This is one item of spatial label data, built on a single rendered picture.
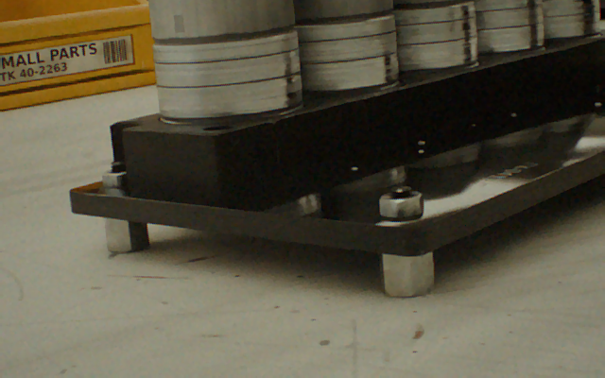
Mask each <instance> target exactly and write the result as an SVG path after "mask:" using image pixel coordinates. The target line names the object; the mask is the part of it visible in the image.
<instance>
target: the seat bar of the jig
mask: <svg viewBox="0 0 605 378"><path fill-rule="evenodd" d="M598 33H599V34H601V36H596V37H593V38H587V39H580V40H572V41H562V42H550V43H544V44H543V47H544V49H543V50H539V51H535V52H529V53H523V54H515V55H506V56H495V57H481V58H478V60H476V61H477V62H478V66H477V67H473V68H469V69H464V70H458V71H452V72H444V73H436V74H425V75H413V76H399V78H398V79H397V80H398V81H399V82H400V84H399V85H397V86H394V87H390V88H387V89H381V90H375V91H369V92H362V93H355V94H347V95H336V96H323V97H303V98H302V102H301V103H302V104H303V108H301V109H299V110H296V111H294V112H287V113H282V114H277V116H271V117H267V118H259V119H252V120H244V121H235V122H224V123H211V124H170V123H164V122H160V118H162V117H163V116H162V115H160V114H158V113H155V114H151V115H146V116H142V117H137V118H132V119H128V120H124V121H119V122H116V123H114V124H112V125H110V135H111V143H112V150H113V158H114V160H115V161H119V160H124V161H125V162H126V169H127V179H128V187H129V189H137V190H148V191H157V192H167V193H168V194H177V195H187V196H196V197H206V198H228V197H231V196H235V195H238V194H241V192H244V191H248V190H251V189H254V188H257V187H260V186H263V185H268V184H271V183H274V182H276V181H279V180H286V179H289V178H292V177H295V176H299V175H301V174H302V173H304V172H308V171H311V170H315V169H318V168H321V167H324V166H327V165H331V164H334V163H339V162H342V161H347V160H350V159H352V158H355V157H358V156H362V155H366V153H369V152H372V151H375V150H378V149H381V148H385V147H388V146H394V145H397V144H400V143H402V142H406V141H410V140H413V139H416V138H419V137H422V136H425V135H429V134H432V133H435V131H438V130H442V129H447V128H450V127H453V126H457V125H460V124H463V123H466V122H469V121H473V120H476V119H479V118H482V117H485V116H489V115H492V114H495V113H498V112H504V111H507V110H510V109H513V108H516V107H520V106H523V104H526V103H528V102H531V101H535V100H539V99H542V98H545V97H548V96H552V95H556V94H559V93H562V92H566V91H569V90H572V89H575V88H578V87H582V86H585V85H588V84H591V83H594V82H598V81H601V80H603V79H605V29H600V30H599V31H598Z"/></svg>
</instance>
